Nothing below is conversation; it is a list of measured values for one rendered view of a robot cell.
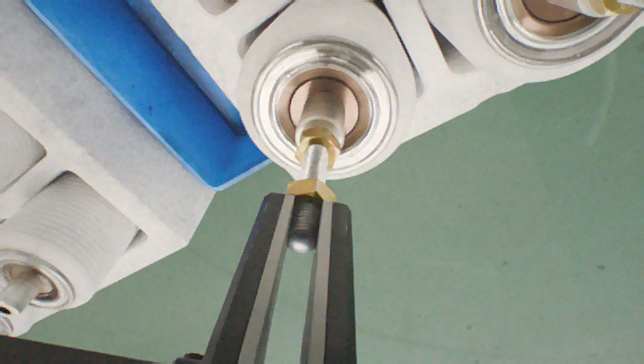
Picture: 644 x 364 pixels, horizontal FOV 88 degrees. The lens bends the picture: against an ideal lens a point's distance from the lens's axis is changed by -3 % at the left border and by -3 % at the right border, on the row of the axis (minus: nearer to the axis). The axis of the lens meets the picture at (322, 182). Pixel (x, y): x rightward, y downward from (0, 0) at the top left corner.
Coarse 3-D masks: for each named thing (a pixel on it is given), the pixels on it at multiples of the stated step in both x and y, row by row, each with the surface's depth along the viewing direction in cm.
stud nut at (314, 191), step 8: (288, 184) 11; (296, 184) 11; (304, 184) 11; (312, 184) 11; (320, 184) 11; (288, 192) 11; (296, 192) 11; (304, 192) 11; (312, 192) 11; (320, 192) 11; (328, 192) 11; (296, 200) 11; (304, 200) 11; (312, 200) 11; (320, 200) 11; (328, 200) 11; (336, 200) 12; (320, 208) 11
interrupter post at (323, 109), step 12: (312, 96) 17; (324, 96) 17; (336, 96) 17; (312, 108) 16; (324, 108) 16; (336, 108) 16; (300, 120) 16; (312, 120) 15; (324, 120) 15; (336, 120) 15; (300, 132) 15; (336, 132) 15
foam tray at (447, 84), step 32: (160, 0) 22; (192, 0) 22; (224, 0) 26; (256, 0) 21; (288, 0) 21; (384, 0) 21; (416, 0) 21; (192, 32) 23; (224, 32) 23; (256, 32) 28; (416, 32) 22; (224, 64) 24; (416, 64) 23; (448, 64) 25; (416, 96) 25; (448, 96) 24; (480, 96) 24; (416, 128) 26
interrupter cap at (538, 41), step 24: (480, 0) 14; (504, 0) 14; (528, 0) 14; (480, 24) 15; (504, 24) 15; (528, 24) 15; (552, 24) 15; (576, 24) 14; (600, 24) 14; (624, 24) 14; (504, 48) 15; (528, 48) 15; (552, 48) 15; (576, 48) 15; (600, 48) 15
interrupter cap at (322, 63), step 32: (288, 64) 16; (320, 64) 16; (352, 64) 16; (256, 96) 17; (288, 96) 17; (352, 96) 17; (384, 96) 17; (256, 128) 18; (288, 128) 18; (352, 128) 18; (384, 128) 18; (288, 160) 19; (352, 160) 19
